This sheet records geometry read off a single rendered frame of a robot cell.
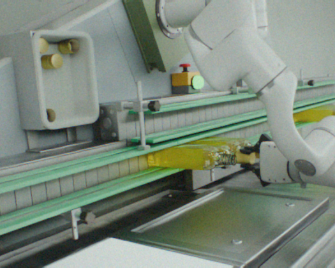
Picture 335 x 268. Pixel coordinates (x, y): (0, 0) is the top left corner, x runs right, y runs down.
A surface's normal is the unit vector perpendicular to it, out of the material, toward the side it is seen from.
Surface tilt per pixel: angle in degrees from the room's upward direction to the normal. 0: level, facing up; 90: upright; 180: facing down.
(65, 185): 0
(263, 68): 59
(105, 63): 0
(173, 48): 2
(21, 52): 90
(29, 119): 90
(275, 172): 105
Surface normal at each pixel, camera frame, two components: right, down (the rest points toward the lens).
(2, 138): 0.81, 0.06
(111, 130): -0.58, 0.18
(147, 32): -0.50, 0.57
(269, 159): -0.81, 0.12
